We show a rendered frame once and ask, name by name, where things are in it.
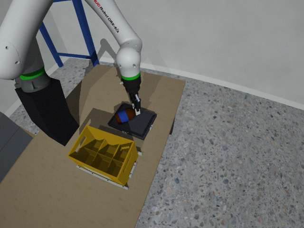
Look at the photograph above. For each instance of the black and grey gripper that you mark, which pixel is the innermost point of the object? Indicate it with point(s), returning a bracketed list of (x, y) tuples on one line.
[(136, 101)]

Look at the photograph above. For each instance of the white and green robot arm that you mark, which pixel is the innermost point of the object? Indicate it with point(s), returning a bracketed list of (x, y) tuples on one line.
[(20, 57)]

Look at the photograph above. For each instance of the brown glass bottle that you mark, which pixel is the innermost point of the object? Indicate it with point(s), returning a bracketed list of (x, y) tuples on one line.
[(124, 115)]

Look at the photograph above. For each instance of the yellow open-top crate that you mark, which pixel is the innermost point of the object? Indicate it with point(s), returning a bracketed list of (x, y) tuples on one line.
[(105, 154)]

